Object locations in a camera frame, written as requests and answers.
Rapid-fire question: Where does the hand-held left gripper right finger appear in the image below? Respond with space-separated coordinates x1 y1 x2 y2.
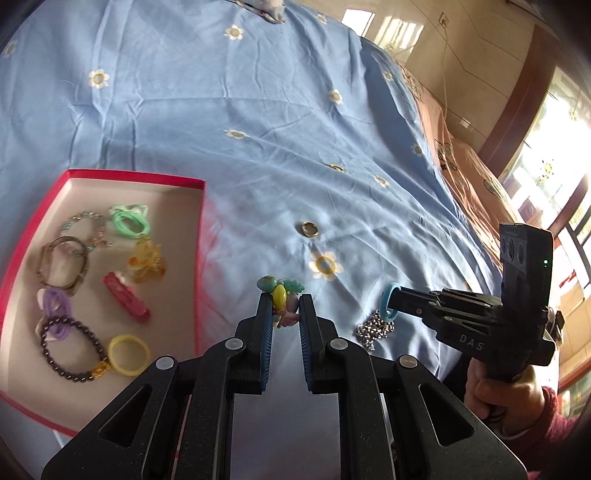
298 293 528 480

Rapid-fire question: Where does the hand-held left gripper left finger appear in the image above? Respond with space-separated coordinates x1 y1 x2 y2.
41 292 278 480

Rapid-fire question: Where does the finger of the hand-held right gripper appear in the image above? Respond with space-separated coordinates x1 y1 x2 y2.
390 301 467 334
390 285 502 309

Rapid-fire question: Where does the blue hair tie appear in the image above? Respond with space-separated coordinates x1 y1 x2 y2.
379 282 400 323

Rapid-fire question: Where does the colourful bead bracelet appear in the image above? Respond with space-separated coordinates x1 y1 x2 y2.
257 275 306 330

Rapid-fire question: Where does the yellow claw hair clip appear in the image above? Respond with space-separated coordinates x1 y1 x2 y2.
126 237 168 284

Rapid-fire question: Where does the red hair clip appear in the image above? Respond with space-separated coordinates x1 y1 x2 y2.
102 272 151 324

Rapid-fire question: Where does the yellow hair tie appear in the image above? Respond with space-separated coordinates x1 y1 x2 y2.
107 335 151 376

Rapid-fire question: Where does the red cardboard box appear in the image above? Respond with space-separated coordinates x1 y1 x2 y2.
0 169 208 437

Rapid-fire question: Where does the green bow hair tie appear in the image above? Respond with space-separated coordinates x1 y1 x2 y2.
109 203 152 240

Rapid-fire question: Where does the crystal bead bracelet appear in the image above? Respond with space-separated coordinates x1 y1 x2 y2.
59 211 115 253

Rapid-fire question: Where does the purple bow hair tie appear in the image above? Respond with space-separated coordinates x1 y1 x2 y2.
35 288 75 345

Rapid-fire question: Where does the metal bangle bracelet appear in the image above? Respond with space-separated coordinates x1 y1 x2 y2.
37 236 91 297

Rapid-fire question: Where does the black bead bracelet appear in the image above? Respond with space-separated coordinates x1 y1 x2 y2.
39 316 111 383

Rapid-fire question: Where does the person's right forearm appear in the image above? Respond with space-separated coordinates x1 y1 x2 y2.
498 385 583 480

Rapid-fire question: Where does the person's right hand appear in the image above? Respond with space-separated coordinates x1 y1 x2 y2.
464 355 546 438

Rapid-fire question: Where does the pink printed blanket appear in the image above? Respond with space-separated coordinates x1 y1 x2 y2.
397 65 522 232

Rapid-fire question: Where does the wooden framed glass door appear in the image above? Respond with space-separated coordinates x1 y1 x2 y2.
475 23 591 416

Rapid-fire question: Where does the blue flowered bed sheet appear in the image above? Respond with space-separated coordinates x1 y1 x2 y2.
0 0 522 480

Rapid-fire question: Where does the silver chain necklace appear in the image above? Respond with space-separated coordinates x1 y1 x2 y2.
354 310 397 353

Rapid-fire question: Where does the wall cable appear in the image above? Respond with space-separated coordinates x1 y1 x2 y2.
438 14 465 127

